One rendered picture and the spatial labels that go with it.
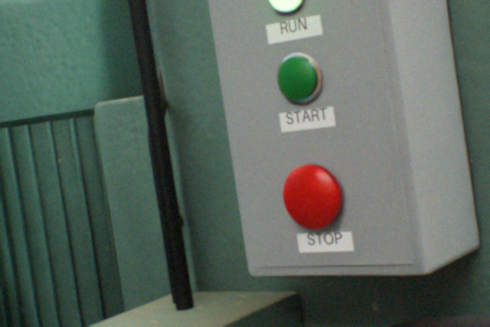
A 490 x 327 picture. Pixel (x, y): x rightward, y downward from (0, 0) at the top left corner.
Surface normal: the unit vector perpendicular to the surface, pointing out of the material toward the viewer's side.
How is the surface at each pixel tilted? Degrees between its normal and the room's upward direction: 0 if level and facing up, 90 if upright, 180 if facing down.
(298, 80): 92
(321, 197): 91
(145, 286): 90
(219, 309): 0
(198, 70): 90
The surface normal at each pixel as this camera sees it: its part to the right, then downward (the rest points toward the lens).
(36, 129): -0.17, 0.07
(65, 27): 0.22, 0.02
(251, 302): -0.15, -0.99
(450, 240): 0.80, -0.09
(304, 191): -0.58, 0.13
